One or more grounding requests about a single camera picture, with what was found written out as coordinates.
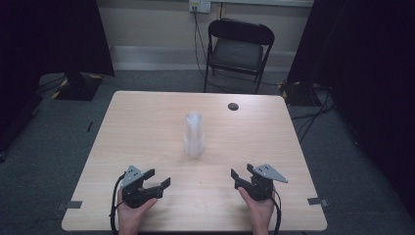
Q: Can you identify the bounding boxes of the person's right hand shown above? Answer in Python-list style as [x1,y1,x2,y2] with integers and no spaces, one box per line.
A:
[237,186,276,230]

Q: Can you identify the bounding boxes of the white wall socket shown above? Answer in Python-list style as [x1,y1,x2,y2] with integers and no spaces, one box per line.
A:
[188,0,212,15]

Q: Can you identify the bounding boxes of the stack of clear plastic cups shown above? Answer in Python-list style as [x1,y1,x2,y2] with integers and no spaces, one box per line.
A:
[182,111,207,161]

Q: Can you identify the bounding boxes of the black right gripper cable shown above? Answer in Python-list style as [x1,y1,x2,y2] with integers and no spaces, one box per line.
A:
[269,188,283,235]

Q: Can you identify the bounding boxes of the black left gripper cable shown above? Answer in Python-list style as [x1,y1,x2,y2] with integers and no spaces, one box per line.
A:
[109,172,127,235]

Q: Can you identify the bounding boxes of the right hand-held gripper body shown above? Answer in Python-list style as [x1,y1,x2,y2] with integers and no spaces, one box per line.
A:
[239,164,289,202]

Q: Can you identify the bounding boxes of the black curtain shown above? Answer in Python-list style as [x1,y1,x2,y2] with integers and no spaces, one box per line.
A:
[286,0,415,226]
[0,0,115,158]

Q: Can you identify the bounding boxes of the person's left hand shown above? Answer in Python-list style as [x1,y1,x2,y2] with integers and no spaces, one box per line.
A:
[116,188,159,230]

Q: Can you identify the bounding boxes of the black stand base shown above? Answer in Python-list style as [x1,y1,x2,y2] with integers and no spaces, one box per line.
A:
[51,71,105,102]
[278,80,316,108]

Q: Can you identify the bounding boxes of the black floor cables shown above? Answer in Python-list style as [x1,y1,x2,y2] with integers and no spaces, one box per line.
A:
[289,85,337,145]

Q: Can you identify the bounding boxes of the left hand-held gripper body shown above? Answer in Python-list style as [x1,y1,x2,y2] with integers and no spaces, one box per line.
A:
[120,164,164,210]

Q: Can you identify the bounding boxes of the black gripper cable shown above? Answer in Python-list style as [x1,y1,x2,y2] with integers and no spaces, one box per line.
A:
[109,172,127,235]
[269,188,283,235]

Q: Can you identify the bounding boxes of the grey tape strip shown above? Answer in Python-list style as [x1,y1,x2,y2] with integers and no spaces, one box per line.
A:
[56,200,83,212]
[306,197,330,208]

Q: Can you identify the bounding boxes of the black folding chair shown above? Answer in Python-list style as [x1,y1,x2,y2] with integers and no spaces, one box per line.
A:
[203,18,276,95]

